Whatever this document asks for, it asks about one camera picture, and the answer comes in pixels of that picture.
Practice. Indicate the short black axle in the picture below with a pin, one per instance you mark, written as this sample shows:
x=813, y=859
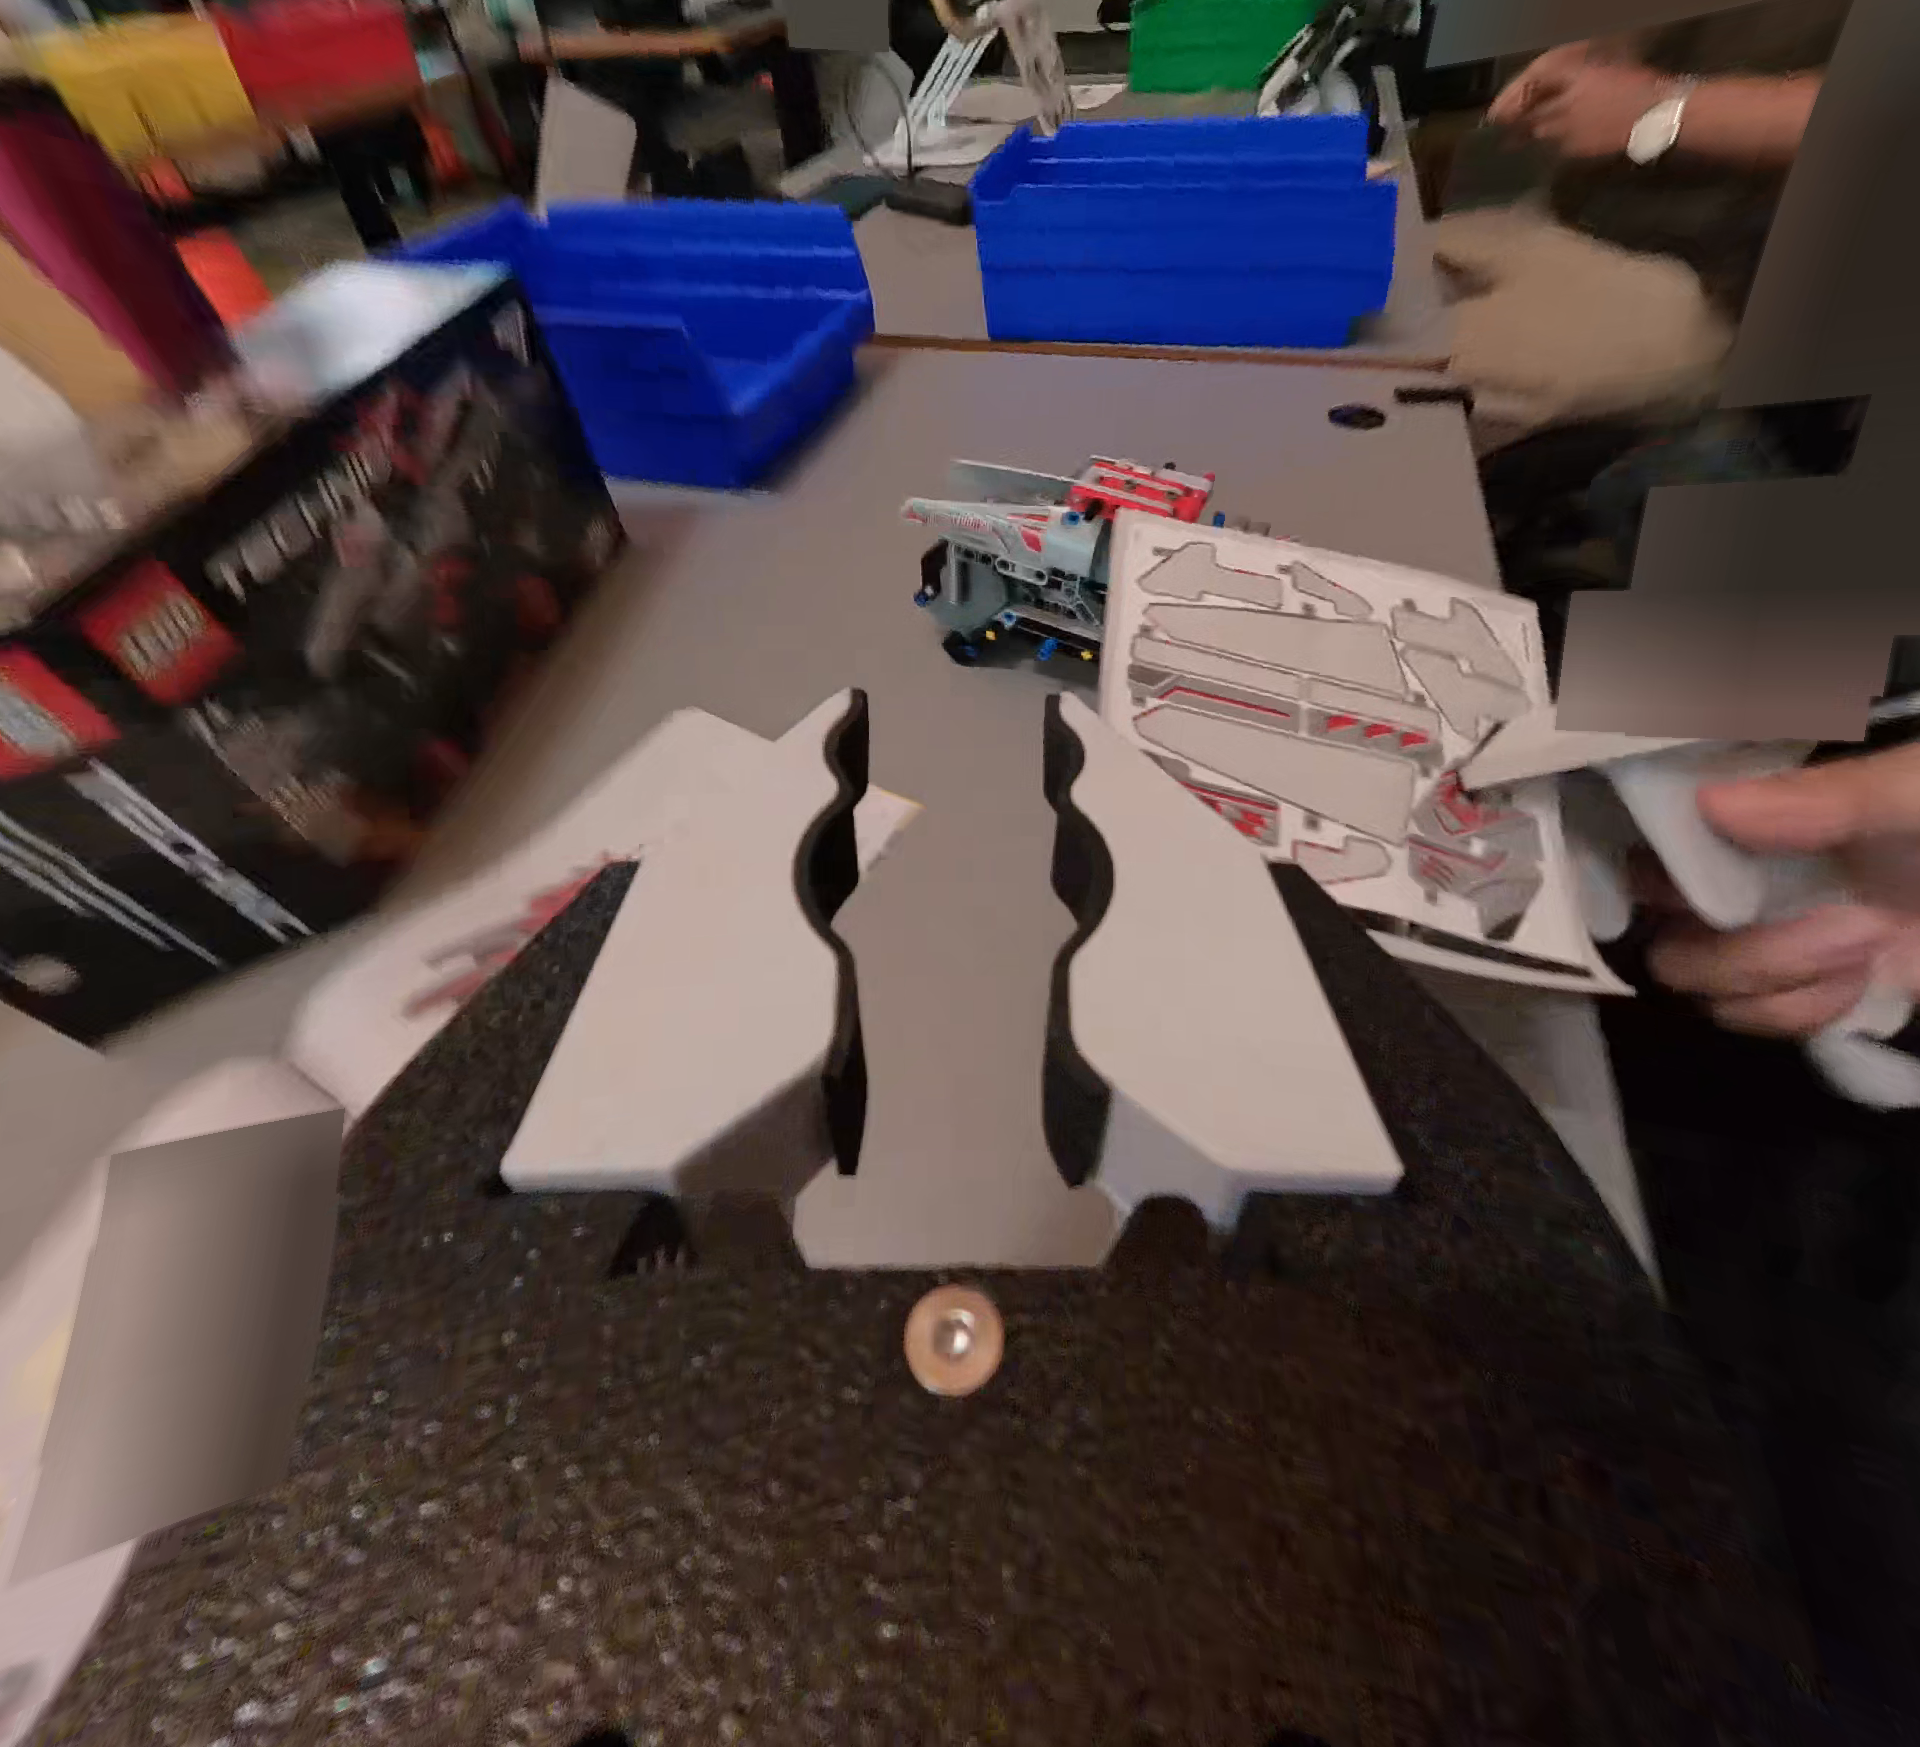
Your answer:
x=1433, y=395

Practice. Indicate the dark toy box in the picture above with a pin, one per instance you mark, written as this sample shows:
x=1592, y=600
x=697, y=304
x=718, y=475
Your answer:
x=300, y=666

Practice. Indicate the another person's forearm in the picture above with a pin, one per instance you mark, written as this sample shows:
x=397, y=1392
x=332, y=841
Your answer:
x=1756, y=120

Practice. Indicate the blue bin with printed tag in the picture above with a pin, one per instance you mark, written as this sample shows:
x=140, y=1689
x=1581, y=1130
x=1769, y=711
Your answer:
x=690, y=323

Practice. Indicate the person's right hand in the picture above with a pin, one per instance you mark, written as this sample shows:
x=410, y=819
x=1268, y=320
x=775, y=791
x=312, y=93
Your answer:
x=1846, y=832

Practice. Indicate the open instruction booklet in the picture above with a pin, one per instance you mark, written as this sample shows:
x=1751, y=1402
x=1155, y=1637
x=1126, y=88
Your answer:
x=720, y=757

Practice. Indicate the yellow plastic crate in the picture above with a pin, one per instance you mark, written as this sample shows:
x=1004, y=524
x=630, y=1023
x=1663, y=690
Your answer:
x=135, y=83

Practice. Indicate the red plastic crate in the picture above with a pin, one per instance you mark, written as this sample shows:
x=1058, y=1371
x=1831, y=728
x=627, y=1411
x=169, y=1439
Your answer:
x=314, y=52

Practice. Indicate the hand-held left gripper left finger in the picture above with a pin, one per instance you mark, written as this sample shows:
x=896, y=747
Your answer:
x=674, y=1027

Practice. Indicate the small dark round piece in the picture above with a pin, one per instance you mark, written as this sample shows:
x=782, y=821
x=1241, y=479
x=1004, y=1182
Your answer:
x=1357, y=416

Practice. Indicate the toy brick vehicle model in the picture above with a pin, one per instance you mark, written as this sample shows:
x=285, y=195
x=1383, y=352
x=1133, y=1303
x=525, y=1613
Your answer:
x=1021, y=561

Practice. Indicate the green plastic crate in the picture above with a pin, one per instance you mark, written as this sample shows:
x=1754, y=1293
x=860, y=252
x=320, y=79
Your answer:
x=1215, y=37

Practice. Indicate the grey desk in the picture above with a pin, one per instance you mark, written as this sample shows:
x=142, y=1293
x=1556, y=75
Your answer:
x=839, y=578

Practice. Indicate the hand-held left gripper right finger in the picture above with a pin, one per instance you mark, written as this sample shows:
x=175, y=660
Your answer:
x=1230, y=1027

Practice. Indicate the white metal stand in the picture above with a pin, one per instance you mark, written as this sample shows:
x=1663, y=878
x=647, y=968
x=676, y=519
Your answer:
x=961, y=83

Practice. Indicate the white wristwatch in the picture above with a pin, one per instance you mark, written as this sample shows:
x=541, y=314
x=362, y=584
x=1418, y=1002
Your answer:
x=1660, y=128

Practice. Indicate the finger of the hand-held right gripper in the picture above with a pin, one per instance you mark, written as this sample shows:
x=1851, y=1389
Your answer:
x=1530, y=760

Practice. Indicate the blue plastic bin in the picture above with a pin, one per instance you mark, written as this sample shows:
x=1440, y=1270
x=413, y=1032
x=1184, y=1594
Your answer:
x=1186, y=247

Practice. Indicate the grey and red sticker sheet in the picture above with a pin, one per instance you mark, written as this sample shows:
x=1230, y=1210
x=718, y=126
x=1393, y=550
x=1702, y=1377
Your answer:
x=1275, y=728

